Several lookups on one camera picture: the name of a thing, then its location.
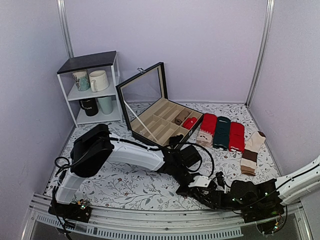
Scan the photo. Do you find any mint green tumbler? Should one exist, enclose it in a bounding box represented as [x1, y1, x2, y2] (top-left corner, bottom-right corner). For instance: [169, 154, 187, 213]
[97, 96, 113, 115]

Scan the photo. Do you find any rolled tan sock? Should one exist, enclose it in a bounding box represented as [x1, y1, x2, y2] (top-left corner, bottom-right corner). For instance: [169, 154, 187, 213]
[174, 110, 190, 125]

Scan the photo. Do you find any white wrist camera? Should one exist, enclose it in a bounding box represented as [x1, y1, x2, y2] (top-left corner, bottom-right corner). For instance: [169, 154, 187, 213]
[188, 175, 211, 188]
[223, 180, 231, 194]

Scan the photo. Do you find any white shelf black top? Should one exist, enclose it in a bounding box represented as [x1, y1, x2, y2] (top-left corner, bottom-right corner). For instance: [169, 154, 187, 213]
[57, 51, 123, 127]

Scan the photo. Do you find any black white striped sock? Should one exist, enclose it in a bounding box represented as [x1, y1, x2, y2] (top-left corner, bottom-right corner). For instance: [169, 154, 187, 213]
[197, 187, 220, 202]

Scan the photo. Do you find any patterned teal white mug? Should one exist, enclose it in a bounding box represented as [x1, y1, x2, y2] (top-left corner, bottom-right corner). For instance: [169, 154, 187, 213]
[72, 70, 91, 92]

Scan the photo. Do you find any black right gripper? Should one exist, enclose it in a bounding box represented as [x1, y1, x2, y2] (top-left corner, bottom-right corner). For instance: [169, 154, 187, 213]
[199, 190, 257, 210]

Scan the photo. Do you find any red white sock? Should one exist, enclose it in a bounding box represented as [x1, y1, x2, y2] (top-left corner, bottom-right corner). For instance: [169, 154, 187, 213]
[228, 121, 245, 153]

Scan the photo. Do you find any right aluminium corner post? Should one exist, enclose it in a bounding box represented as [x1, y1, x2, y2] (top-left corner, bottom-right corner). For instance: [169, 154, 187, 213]
[245, 0, 275, 109]

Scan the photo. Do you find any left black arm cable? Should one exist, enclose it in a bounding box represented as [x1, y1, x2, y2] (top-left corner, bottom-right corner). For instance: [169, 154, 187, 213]
[54, 136, 215, 180]

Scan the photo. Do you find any dark green sock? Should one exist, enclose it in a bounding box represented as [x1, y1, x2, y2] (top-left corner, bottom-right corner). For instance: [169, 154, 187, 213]
[213, 116, 231, 150]

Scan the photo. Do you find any aluminium corner post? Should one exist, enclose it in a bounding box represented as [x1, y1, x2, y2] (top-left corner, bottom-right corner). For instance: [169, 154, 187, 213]
[245, 0, 275, 109]
[56, 0, 74, 59]

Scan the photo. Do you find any left aluminium corner post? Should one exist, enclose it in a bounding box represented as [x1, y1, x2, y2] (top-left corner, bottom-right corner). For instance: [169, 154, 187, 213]
[56, 0, 74, 59]

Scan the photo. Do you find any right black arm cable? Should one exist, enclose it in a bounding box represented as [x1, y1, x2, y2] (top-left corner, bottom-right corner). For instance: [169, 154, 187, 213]
[212, 164, 320, 216]

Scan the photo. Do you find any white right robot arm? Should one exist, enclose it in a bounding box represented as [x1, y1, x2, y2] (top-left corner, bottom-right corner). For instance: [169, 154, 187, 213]
[189, 157, 320, 218]

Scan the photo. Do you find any floral white table mat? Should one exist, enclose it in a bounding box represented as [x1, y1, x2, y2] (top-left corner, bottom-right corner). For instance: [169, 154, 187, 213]
[62, 102, 280, 211]

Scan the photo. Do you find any black mug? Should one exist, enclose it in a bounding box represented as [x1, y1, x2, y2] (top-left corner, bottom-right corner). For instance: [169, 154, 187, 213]
[79, 98, 99, 117]

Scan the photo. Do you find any rolled red sock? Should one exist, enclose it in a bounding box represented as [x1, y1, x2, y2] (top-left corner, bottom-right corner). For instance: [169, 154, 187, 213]
[182, 116, 198, 130]

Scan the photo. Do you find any cream brown striped sock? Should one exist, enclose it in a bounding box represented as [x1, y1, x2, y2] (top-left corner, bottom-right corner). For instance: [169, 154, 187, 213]
[240, 131, 266, 176]

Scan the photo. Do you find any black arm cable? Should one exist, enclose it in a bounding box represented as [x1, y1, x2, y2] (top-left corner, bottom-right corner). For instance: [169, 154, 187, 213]
[54, 136, 215, 180]
[212, 164, 320, 216]

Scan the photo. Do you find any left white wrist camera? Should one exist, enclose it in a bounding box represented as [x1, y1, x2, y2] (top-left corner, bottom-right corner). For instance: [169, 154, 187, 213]
[188, 175, 211, 188]

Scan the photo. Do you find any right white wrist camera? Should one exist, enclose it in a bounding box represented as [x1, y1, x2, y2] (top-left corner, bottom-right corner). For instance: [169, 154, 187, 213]
[223, 180, 231, 194]

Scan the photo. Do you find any black compartment storage box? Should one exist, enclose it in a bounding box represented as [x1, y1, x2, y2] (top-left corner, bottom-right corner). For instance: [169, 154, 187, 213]
[116, 62, 204, 146]

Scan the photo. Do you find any red beige patterned sock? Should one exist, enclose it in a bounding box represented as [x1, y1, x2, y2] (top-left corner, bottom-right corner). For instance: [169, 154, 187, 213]
[196, 113, 218, 148]

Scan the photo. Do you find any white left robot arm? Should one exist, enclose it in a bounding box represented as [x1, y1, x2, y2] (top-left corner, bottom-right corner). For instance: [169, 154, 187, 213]
[53, 124, 217, 217]

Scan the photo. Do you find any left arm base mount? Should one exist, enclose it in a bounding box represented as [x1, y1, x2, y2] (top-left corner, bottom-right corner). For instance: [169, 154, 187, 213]
[48, 199, 92, 223]

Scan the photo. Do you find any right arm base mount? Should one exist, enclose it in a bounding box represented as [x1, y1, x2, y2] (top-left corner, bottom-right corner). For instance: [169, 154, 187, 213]
[240, 206, 288, 236]

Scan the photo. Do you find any white ceramic mug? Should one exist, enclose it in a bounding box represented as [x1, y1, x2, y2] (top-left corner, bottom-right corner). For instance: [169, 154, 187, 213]
[89, 70, 109, 93]

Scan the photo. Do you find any rolled black sock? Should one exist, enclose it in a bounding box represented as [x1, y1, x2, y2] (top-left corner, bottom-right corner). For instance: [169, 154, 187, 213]
[168, 134, 184, 149]

